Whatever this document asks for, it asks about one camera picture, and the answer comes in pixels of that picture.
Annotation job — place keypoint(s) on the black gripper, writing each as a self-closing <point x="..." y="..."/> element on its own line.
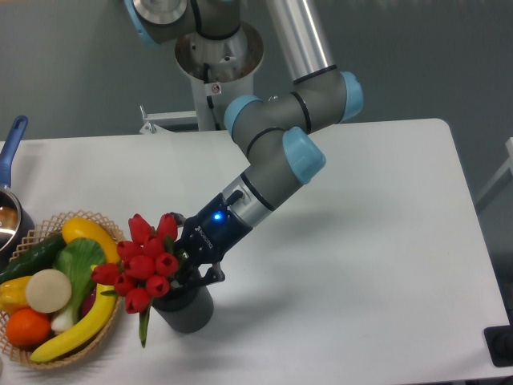
<point x="206" y="238"/>

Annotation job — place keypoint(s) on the red tulip bouquet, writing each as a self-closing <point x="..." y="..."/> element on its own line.
<point x="147" y="264"/>

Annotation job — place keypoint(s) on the dark grey ribbed vase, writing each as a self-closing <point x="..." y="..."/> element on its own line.
<point x="185" y="310"/>

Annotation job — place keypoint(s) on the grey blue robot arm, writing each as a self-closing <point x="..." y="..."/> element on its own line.
<point x="274" y="135"/>

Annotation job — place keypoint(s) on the yellow banana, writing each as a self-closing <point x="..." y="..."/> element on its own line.
<point x="83" y="331"/>

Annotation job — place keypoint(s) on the purple red vegetable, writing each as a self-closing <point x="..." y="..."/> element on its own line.
<point x="88" y="303"/>

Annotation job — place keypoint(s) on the green bok choy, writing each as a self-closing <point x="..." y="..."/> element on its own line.
<point x="75" y="261"/>

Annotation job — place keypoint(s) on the dark green cucumber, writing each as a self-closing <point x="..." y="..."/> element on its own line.
<point x="39" y="257"/>

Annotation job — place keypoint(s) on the beige round slice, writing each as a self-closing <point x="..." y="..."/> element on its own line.
<point x="48" y="291"/>

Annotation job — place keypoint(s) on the orange fruit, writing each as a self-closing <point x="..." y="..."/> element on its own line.
<point x="27" y="328"/>

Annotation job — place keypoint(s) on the yellow bell pepper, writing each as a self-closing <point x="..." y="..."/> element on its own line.
<point x="13" y="296"/>

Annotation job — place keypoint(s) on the woven wicker basket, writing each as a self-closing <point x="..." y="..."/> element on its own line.
<point x="42" y="231"/>

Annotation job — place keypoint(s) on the black device table edge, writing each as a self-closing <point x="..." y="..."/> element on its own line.
<point x="499" y="344"/>

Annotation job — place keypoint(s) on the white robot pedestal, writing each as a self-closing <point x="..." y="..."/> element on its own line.
<point x="219" y="70"/>

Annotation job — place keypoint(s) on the blue handled saucepan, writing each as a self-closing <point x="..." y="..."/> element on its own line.
<point x="15" y="221"/>

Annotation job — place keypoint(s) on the white frame right edge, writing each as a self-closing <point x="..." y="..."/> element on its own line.
<point x="497" y="183"/>

